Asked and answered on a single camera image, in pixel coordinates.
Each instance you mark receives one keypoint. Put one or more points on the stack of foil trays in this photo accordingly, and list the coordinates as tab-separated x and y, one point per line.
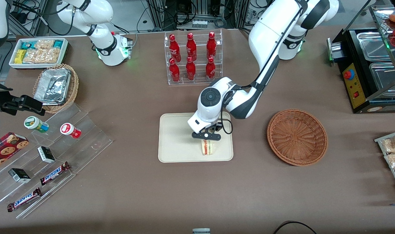
52	86

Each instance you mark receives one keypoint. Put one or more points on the clear cracker bag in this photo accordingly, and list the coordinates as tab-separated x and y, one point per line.
41	56
44	44

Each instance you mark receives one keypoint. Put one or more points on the white power strip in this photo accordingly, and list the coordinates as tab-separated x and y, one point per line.
200	23

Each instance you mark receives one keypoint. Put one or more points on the light wicker basket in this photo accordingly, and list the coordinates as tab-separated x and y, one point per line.
73	87

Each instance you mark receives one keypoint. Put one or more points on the red cola bottle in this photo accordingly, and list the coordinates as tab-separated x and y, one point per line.
174	73
211	45
191	47
174	48
190	71
210	71

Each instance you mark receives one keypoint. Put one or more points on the cream plastic tray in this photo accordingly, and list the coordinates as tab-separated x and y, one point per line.
177	143

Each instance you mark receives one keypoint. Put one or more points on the steel food pan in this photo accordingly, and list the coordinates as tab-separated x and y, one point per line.
374	45
386	79

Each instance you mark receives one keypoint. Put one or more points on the red rocker switch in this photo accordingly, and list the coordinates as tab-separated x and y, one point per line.
356	95

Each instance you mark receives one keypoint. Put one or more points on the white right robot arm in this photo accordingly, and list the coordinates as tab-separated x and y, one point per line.
106	48

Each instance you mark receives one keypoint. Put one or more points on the white plastic crate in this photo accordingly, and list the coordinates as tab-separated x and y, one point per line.
64	55

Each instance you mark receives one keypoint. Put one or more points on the red lidded jar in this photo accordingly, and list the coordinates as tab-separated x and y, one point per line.
70	130

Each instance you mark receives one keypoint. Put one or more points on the tray of wrapped sandwiches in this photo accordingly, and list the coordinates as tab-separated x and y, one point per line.
379	140

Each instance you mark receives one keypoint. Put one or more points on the triangle sandwich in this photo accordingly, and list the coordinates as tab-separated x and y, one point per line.
207	148

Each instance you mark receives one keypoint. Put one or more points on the green sunflower jar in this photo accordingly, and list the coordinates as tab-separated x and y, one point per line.
34	123

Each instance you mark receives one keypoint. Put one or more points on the yellow snack pack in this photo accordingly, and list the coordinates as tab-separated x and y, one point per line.
20	56

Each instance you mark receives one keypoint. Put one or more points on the small dark green box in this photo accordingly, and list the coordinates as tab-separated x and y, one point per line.
46	154
19	175

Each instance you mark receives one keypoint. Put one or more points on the Snickers chocolate bar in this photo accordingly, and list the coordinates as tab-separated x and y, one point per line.
55	173
24	199

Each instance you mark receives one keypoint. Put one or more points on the red emergency stop button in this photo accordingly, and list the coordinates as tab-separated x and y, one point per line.
348	74

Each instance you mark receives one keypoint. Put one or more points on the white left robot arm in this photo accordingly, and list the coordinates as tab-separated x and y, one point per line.
269	35

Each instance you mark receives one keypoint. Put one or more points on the clear acrylic bottle rack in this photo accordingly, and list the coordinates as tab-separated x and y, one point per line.
200	55

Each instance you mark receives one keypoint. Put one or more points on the small grey box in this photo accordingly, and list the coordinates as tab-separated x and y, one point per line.
201	231

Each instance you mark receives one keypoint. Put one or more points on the brown wicker basket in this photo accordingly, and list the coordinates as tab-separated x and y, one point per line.
296	138

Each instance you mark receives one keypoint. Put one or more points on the red tartan cookie box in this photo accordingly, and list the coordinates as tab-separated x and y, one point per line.
5	149

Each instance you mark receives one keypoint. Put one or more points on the teal snack pack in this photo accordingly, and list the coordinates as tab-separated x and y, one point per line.
58	43
26	44

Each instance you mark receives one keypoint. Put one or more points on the black food warmer cabinet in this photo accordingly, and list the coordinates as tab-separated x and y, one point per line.
356	84

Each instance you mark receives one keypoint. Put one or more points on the clear acrylic stepped stand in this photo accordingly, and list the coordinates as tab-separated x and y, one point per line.
86	136

